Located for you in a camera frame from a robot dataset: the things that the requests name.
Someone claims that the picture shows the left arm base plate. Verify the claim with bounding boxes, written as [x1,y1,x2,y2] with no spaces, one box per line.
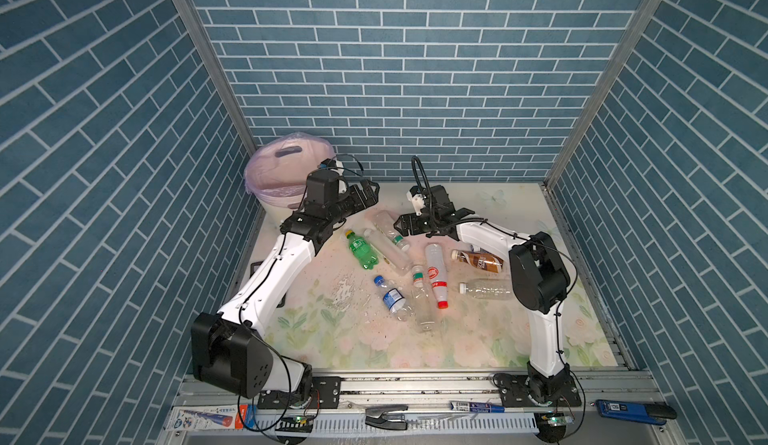
[257,376,341,410]

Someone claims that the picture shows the clear bottle green white cap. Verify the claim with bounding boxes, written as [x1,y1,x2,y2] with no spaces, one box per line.
[410,265,436,332]

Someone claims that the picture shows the long clear plastic bottle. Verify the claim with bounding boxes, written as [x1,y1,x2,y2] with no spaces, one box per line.
[363,228,414,275]

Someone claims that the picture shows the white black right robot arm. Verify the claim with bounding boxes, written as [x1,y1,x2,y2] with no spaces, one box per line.
[394,185,572,403]

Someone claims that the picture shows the white bottle red cap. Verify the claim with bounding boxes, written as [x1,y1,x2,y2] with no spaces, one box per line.
[425,243,449,310]

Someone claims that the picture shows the blue marker pen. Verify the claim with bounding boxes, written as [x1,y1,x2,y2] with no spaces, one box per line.
[450,401,505,414]

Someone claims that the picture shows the black calculator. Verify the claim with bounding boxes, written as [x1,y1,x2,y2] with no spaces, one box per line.
[249,261,263,277]

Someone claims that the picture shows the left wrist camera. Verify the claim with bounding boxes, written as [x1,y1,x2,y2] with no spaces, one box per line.
[303,159,347,215]

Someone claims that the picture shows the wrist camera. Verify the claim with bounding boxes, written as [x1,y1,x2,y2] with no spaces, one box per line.
[406,185,428,216]
[303,159,347,215]

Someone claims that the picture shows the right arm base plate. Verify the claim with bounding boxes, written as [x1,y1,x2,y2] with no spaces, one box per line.
[491,370,583,408]

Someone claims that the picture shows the white slotted cable duct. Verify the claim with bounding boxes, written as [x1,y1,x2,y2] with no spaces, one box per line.
[268,413,539,438]

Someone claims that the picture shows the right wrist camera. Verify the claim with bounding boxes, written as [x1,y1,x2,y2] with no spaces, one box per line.
[406,185,428,216]

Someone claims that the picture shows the brown coffee bottle right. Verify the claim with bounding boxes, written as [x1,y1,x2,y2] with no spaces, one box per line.
[451,249,504,274]

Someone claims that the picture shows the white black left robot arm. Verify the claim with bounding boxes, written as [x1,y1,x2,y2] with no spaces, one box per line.
[191,171,380,403]

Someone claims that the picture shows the white red blue box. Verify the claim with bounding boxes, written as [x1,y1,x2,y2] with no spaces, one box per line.
[166,405,244,431]

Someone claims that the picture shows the clear bottle blue cap label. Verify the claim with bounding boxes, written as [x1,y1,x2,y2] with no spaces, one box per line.
[373,275,412,322]

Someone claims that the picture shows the black pliers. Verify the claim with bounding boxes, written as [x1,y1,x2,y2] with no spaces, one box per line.
[365,404,409,431]

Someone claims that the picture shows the cream bin with pink liner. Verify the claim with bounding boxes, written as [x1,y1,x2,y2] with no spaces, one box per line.
[244,133,335,210]

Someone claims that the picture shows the green soda bottle yellow cap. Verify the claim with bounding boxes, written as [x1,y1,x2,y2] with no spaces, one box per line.
[345,230,379,270]

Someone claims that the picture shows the blue black hand tool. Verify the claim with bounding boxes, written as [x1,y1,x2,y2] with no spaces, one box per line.
[595,399,677,426]

